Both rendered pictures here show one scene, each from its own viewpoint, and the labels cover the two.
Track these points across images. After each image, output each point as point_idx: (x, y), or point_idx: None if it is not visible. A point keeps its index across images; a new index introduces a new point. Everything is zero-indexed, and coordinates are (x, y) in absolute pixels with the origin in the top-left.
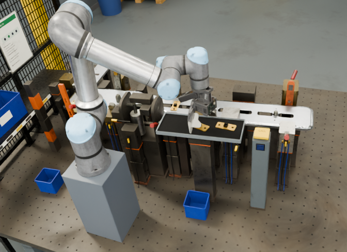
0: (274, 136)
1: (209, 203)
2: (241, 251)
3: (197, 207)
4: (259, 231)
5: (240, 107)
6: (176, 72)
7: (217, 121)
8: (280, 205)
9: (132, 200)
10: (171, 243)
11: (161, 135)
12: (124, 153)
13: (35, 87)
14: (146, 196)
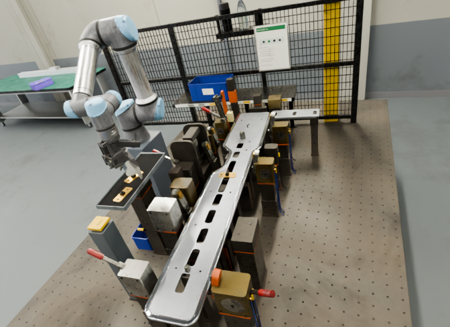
0: None
1: (148, 246)
2: (96, 277)
3: None
4: (108, 292)
5: (213, 230)
6: (82, 103)
7: (134, 187)
8: (130, 315)
9: (153, 188)
10: (124, 228)
11: None
12: (141, 150)
13: (232, 85)
14: None
